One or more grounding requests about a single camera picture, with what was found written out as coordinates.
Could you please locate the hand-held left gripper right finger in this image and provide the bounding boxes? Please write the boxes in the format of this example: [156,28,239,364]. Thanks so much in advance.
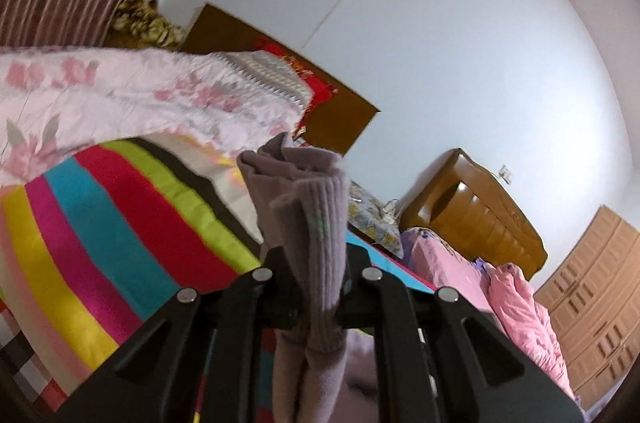
[334,248,587,423]

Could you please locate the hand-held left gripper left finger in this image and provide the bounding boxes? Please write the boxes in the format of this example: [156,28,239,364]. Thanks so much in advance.
[54,248,307,423]

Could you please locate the purple fleece pants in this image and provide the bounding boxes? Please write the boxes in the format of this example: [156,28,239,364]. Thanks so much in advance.
[236,132,382,423]

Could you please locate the pink bed sheet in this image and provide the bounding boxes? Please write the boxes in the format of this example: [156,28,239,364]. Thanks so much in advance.
[400,227,497,316]

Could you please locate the floral covered nightstand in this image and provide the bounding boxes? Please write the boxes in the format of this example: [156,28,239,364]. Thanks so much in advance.
[346,182,405,260]

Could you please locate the glossy curved wooden headboard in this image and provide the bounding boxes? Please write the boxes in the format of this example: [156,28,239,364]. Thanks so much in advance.
[399,148,549,280]

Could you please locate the rainbow striped blanket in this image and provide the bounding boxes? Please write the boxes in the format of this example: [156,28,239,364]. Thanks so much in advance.
[0,138,438,423]

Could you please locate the light wooden wardrobe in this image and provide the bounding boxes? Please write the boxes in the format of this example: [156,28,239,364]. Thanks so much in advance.
[531,204,640,411]

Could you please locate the checkered cloth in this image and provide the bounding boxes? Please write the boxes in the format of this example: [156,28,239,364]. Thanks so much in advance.
[0,307,68,410]

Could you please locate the dark flat wooden headboard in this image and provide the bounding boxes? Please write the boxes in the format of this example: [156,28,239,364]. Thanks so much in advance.
[178,3,382,156]

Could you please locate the pink floral quilt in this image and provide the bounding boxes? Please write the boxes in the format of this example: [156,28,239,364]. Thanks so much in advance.
[0,44,306,189]

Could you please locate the red embroidered pillow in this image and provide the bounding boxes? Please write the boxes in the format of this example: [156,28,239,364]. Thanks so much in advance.
[254,36,340,141]

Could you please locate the brown yellow patterned blanket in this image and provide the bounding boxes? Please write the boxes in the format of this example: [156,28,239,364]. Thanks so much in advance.
[104,0,187,51]

